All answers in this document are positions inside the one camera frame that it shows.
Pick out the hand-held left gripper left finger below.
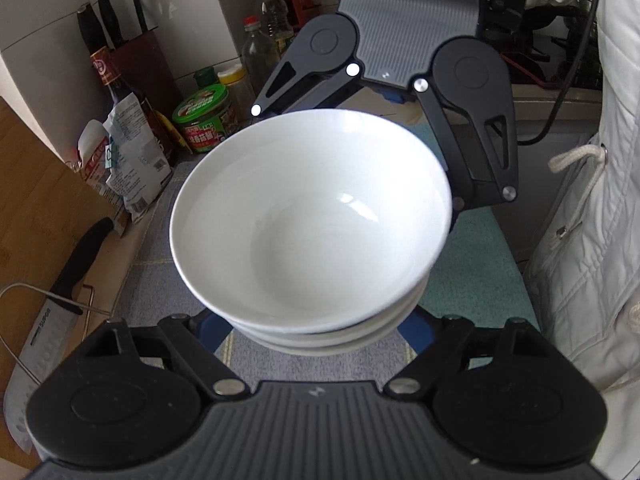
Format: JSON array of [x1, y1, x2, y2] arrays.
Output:
[[82, 309, 250, 401]]

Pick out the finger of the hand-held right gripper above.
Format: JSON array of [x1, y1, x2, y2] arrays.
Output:
[[250, 57, 362, 117], [414, 76, 522, 212]]

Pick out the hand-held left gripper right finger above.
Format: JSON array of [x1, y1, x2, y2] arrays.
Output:
[[382, 305, 557, 401]]

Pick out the white ceramic bowl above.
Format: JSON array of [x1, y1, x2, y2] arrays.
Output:
[[222, 282, 431, 347], [260, 305, 418, 359], [170, 109, 454, 334]]

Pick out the clear glass bottle red cap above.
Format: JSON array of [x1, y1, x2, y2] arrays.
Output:
[[241, 16, 282, 101]]

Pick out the grey striped towel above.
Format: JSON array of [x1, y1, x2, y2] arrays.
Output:
[[115, 160, 426, 386]]

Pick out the yellow lid spice jar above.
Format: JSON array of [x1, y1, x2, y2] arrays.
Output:
[[217, 62, 257, 128]]

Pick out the red capped sauce bottles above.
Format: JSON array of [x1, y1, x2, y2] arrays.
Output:
[[257, 0, 296, 46]]

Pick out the teal cloth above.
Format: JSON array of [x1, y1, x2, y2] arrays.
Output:
[[430, 205, 542, 358]]

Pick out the green lid sauce jar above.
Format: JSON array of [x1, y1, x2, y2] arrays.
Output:
[[172, 85, 237, 155]]

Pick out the steel kitchen knife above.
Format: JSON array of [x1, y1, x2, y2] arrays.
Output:
[[2, 217, 116, 456]]

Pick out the yellow packet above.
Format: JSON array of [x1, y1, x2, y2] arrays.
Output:
[[155, 110, 177, 161]]

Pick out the white quilted jacket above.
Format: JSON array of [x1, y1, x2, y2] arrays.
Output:
[[520, 0, 640, 480]]

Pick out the dark wooden knife block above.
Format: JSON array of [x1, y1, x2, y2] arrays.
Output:
[[110, 30, 183, 111]]

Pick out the white blue plastic bag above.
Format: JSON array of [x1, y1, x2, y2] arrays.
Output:
[[105, 97, 174, 223]]

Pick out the red white paper bag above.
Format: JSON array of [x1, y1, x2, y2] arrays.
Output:
[[75, 120, 126, 211]]

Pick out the dark bottle red label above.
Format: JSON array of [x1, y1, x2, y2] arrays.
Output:
[[90, 47, 173, 161]]

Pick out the bamboo cutting board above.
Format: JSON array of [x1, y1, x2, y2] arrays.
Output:
[[0, 97, 128, 463]]

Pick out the black handled block knife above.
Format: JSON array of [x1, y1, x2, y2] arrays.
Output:
[[97, 0, 126, 50], [129, 0, 149, 35], [76, 2, 110, 56]]

